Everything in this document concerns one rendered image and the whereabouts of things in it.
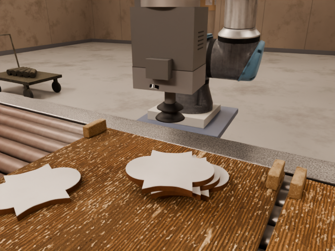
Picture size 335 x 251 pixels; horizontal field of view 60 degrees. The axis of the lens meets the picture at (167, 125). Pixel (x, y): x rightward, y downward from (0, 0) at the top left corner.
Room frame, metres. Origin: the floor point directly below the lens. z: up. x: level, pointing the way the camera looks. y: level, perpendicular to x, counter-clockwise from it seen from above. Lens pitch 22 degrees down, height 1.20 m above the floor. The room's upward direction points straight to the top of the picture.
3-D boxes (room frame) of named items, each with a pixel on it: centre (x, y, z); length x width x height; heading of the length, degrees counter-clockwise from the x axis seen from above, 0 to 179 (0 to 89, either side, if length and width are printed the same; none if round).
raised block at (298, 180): (0.38, -0.20, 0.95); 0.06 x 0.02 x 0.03; 148
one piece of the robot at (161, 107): (0.40, 0.00, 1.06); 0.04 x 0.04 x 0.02
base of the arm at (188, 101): (0.91, -0.07, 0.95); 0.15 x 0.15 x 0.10
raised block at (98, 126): (0.60, 0.16, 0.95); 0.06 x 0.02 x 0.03; 150
